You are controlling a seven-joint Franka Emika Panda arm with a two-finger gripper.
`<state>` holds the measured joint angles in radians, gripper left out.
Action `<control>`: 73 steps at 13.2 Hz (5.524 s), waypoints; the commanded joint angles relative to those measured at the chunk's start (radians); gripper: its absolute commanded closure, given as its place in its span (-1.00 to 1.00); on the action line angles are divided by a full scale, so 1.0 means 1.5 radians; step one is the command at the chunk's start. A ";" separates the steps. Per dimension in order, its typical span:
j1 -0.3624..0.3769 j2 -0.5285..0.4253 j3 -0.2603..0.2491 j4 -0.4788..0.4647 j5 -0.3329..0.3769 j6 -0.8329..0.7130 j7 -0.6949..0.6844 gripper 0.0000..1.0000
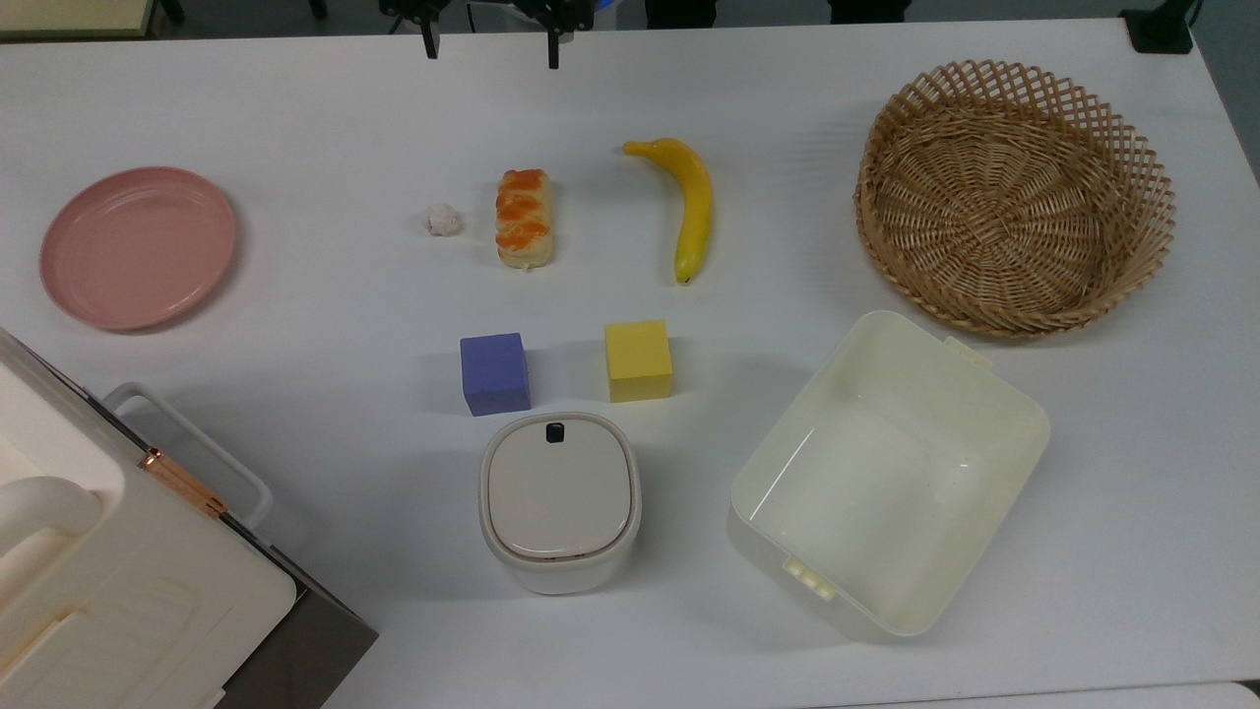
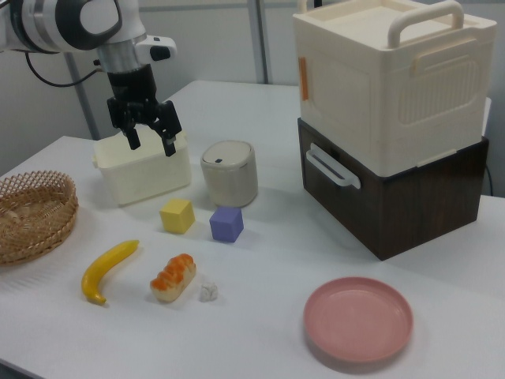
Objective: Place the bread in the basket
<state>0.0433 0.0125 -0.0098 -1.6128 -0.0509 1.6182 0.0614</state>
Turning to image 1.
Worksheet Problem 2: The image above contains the black table clamp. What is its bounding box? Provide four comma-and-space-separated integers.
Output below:
1119, 0, 1204, 56

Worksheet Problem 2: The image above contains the round woven wicker basket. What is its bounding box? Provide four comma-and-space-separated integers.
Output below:
853, 59, 1177, 341

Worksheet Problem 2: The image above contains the yellow foam cube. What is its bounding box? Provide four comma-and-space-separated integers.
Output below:
604, 319, 675, 404

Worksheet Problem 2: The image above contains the braided bread with orange glaze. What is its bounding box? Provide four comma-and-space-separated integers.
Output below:
494, 168, 554, 271

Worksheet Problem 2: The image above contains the pink round plate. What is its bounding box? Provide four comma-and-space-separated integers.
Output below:
39, 166, 238, 333

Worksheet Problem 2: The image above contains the white boxy appliance, dark base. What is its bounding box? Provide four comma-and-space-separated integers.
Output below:
0, 325, 380, 709

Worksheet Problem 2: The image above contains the cream rectangular plastic tub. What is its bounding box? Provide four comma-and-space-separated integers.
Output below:
727, 310, 1052, 642

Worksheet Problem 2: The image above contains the white lidded bin, black button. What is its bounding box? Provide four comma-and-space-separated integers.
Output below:
478, 412, 644, 596

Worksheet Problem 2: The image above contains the light wooden side table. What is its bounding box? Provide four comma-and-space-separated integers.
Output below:
0, 0, 160, 41

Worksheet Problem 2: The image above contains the yellow toy banana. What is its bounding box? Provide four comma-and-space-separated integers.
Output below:
622, 138, 715, 286

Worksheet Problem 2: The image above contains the purple foam cube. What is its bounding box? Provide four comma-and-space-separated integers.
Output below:
459, 333, 533, 418

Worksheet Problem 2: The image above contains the copper latch on appliance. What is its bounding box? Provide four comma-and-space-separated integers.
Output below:
138, 448, 229, 519

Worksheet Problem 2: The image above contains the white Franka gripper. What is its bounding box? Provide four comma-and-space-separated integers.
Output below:
379, 0, 598, 71

